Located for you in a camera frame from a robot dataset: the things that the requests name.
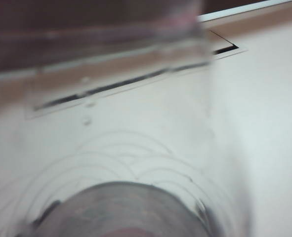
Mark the red label water bottle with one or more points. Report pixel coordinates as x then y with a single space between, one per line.
126 202

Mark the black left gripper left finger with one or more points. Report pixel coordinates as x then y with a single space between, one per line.
48 209

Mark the brown desk partition panel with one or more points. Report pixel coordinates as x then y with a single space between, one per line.
234 5

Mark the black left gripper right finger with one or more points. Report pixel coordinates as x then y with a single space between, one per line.
205 208

